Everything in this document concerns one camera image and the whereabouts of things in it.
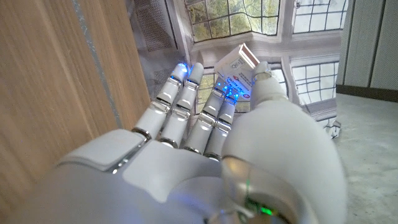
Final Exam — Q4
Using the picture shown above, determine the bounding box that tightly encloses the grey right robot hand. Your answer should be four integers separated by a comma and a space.
6, 60, 349, 224

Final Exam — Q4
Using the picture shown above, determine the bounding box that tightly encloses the white matchbox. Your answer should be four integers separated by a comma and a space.
213, 42, 261, 100

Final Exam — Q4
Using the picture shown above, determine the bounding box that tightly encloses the printed window backdrop cloth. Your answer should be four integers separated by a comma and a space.
124, 0, 349, 139

